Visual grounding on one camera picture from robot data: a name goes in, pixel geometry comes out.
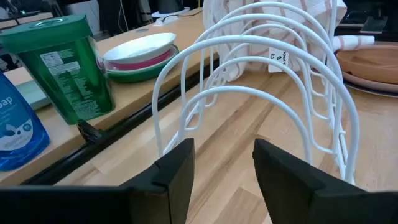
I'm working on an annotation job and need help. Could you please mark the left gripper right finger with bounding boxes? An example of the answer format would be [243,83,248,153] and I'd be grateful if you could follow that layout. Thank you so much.
[252,138,398,224]

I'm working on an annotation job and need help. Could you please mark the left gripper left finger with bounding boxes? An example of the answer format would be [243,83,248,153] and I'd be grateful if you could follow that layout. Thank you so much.
[0,138,195,224]

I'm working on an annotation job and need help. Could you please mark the pinkish tan plate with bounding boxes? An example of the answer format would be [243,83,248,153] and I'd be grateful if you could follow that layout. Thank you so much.
[341,71,398,93]

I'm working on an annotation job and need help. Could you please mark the tan divided plate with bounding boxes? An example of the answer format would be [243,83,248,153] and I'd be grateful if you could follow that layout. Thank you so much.
[335,45,398,85]

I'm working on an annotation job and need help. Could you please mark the light green plate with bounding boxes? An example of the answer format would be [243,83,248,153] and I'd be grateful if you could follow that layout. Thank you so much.
[105,45,180,84]

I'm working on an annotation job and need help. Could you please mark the pink plate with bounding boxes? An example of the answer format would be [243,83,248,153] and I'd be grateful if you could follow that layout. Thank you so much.
[105,46,175,72]

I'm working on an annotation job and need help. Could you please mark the white paper label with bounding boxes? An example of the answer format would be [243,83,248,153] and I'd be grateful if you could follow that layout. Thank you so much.
[267,47,289,74]

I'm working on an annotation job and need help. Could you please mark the white plate with blue rim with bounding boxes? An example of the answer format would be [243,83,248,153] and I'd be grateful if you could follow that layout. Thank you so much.
[343,81,398,99]

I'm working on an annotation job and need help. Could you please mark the white bowl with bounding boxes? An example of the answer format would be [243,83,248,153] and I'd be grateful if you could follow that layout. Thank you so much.
[103,32,177,65]

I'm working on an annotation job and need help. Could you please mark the blue dish soap bottle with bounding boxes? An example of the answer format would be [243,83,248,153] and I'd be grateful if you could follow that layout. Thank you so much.
[0,71,51,172]

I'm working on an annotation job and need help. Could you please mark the pale green sponge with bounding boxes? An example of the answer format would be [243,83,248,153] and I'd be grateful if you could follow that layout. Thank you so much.
[15,79,52,110]

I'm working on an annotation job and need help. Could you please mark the white power strip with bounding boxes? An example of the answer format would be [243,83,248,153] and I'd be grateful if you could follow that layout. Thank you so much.
[154,14,180,26]

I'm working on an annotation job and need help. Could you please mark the black lamp with white base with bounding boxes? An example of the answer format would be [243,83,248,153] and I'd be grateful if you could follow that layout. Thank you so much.
[151,0,191,19]

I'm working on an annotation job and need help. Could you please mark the white striped dish towel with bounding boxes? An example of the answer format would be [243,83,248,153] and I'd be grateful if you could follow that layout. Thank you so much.
[202,0,376,82]

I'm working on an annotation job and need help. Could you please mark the black table rail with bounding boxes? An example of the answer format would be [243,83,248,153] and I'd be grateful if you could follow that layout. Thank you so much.
[21,57,218,186]

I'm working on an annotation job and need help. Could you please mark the black rail bracket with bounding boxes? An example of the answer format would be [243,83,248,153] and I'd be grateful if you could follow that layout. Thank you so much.
[76,119,103,144]

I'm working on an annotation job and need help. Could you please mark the white wire dish rack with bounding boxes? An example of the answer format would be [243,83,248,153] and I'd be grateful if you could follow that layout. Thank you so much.
[151,1,361,186]

